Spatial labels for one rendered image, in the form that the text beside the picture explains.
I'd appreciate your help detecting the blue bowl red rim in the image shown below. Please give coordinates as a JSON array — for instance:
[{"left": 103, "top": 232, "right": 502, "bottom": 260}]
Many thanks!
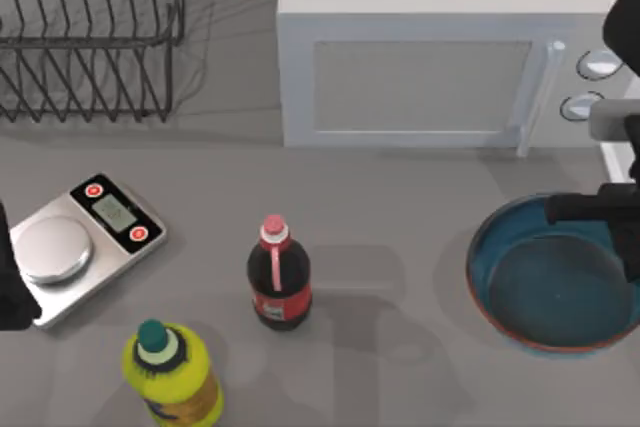
[{"left": 465, "top": 191, "right": 640, "bottom": 360}]

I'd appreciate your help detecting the grey microwave knob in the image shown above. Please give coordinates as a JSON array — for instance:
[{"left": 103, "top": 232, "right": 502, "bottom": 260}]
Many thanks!
[
  {"left": 559, "top": 91, "right": 605, "bottom": 122},
  {"left": 576, "top": 48, "right": 625, "bottom": 80}
]

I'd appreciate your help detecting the pale microwave door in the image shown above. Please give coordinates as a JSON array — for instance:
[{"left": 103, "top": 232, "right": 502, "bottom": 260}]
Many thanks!
[{"left": 277, "top": 14, "right": 571, "bottom": 149}]

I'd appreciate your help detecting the dark cola bottle red cap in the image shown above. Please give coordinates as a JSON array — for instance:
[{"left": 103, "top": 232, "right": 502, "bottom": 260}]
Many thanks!
[{"left": 245, "top": 214, "right": 314, "bottom": 333}]

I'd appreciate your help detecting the yellow bottle green cap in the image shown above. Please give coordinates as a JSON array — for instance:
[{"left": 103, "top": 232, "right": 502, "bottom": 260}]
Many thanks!
[{"left": 121, "top": 318, "right": 225, "bottom": 427}]

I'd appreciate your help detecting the silver kitchen scale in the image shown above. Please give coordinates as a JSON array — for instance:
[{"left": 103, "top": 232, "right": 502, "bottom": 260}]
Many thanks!
[{"left": 9, "top": 172, "right": 168, "bottom": 331}]

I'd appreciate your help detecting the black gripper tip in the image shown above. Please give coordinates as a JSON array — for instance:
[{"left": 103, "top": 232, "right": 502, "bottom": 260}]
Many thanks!
[{"left": 0, "top": 201, "right": 42, "bottom": 333}]

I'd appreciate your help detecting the pale microwave door handle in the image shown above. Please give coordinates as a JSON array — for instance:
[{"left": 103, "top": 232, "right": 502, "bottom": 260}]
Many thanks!
[{"left": 516, "top": 39, "right": 567, "bottom": 158}]

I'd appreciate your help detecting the dark wire dish rack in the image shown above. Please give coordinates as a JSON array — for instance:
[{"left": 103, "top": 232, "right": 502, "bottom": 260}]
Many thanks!
[{"left": 0, "top": 0, "right": 189, "bottom": 124}]

